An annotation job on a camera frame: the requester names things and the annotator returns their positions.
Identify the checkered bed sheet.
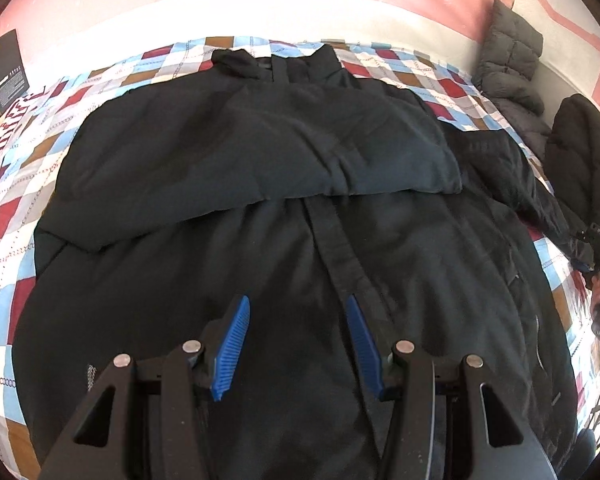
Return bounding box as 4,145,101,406
0,35,600,463

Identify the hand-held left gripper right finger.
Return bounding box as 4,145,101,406
344,295,563,480

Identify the black puffer jacket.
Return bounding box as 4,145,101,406
545,93,600,273

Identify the black cardboard box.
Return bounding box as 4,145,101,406
0,29,31,136

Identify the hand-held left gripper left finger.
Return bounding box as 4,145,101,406
40,294,251,480

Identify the red lettered white cloth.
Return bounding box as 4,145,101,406
0,87,49,192

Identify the grey puffer jacket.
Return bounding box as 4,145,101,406
479,0,554,137

